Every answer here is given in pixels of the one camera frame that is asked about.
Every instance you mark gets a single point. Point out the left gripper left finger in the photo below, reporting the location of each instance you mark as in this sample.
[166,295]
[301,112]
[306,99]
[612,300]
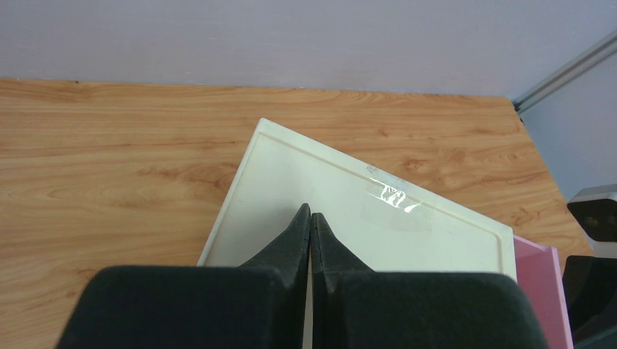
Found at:
[259,304]

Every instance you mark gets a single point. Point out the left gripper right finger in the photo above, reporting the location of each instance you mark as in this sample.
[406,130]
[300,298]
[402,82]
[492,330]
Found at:
[355,306]

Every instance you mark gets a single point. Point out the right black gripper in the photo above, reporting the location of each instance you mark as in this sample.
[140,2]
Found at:
[590,293]

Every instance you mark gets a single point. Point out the pink drawer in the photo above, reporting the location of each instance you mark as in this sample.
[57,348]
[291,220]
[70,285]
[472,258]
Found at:
[539,275]

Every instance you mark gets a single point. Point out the white mini drawer cabinet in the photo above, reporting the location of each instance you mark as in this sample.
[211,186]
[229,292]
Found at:
[389,224]

